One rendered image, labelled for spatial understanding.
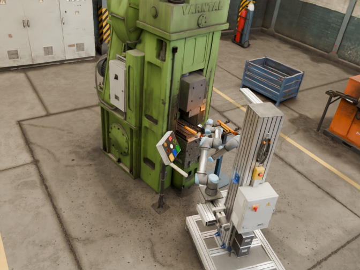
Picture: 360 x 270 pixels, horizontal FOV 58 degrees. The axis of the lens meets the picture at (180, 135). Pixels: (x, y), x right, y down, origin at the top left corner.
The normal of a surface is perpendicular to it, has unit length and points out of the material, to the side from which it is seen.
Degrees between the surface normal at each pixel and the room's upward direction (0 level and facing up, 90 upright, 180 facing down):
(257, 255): 0
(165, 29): 90
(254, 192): 0
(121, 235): 0
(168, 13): 90
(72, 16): 90
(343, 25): 90
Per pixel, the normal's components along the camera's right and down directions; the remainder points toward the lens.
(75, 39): 0.54, 0.51
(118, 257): 0.09, -0.83
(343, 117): -0.84, 0.25
